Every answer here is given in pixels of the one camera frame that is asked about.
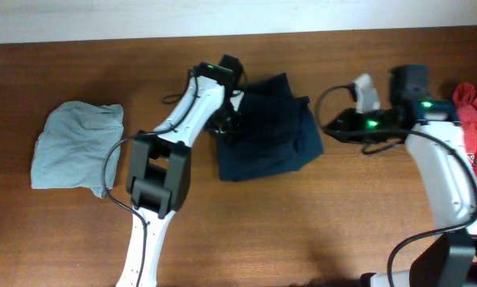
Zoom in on navy blue shorts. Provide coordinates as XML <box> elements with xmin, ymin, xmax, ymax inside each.
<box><xmin>216</xmin><ymin>73</ymin><xmax>324</xmax><ymax>182</ymax></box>

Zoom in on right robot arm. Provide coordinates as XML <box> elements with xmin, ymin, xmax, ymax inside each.
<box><xmin>320</xmin><ymin>65</ymin><xmax>477</xmax><ymax>287</ymax></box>

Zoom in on black cable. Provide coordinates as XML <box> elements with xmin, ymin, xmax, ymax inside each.
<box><xmin>101</xmin><ymin>67</ymin><xmax>247</xmax><ymax>287</ymax></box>
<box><xmin>314</xmin><ymin>84</ymin><xmax>477</xmax><ymax>287</ymax></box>

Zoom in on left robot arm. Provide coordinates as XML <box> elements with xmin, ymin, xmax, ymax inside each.
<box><xmin>117</xmin><ymin>54</ymin><xmax>246</xmax><ymax>286</ymax></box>

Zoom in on light grey folded cloth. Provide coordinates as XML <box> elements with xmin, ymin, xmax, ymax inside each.
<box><xmin>30</xmin><ymin>101</ymin><xmax>124</xmax><ymax>199</ymax></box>

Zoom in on right black cable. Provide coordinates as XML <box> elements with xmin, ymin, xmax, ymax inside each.
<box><xmin>314</xmin><ymin>84</ymin><xmax>477</xmax><ymax>287</ymax></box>

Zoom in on left black cable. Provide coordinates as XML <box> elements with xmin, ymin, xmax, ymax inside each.
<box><xmin>101</xmin><ymin>67</ymin><xmax>247</xmax><ymax>287</ymax></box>

